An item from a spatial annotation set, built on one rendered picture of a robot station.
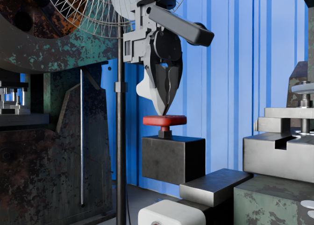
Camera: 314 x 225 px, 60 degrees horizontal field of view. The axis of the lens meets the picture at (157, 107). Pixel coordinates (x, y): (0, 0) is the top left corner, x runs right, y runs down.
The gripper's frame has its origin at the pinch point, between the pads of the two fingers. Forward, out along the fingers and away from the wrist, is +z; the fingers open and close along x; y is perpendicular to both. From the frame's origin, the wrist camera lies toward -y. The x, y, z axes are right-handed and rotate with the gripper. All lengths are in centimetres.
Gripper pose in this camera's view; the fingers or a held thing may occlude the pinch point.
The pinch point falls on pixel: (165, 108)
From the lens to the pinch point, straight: 48.1
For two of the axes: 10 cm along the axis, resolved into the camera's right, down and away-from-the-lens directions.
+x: -6.7, 0.2, -7.5
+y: -7.5, -0.1, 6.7
